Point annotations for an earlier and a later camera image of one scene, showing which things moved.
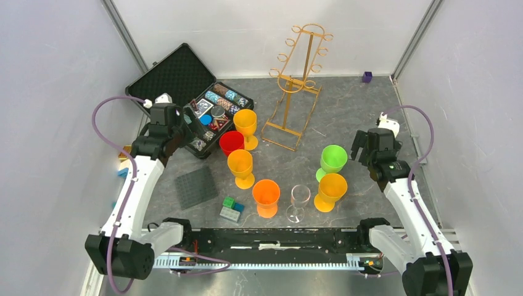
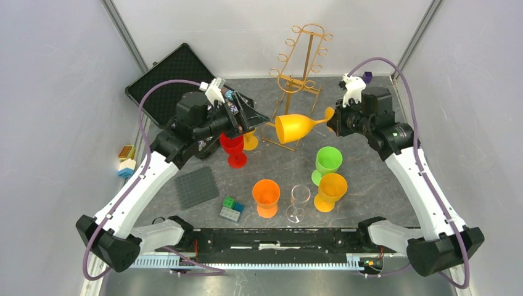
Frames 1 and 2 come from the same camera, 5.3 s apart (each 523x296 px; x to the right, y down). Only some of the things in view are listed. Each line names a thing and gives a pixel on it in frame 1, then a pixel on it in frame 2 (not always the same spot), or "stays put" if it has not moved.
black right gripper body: x=397 y=145 -> x=350 y=119
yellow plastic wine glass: x=332 y=187 stays put
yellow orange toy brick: x=123 y=156 stays put
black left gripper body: x=180 y=129 -> x=218 y=122
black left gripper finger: x=195 y=127 -> x=245 y=116
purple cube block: x=367 y=76 stays put
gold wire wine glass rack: x=300 y=92 stays put
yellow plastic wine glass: x=240 y=162 -> x=290 y=128
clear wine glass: x=300 y=196 stays put
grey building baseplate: x=195 y=187 stays put
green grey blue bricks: x=231 y=210 stays put
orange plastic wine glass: x=266 y=193 stays put
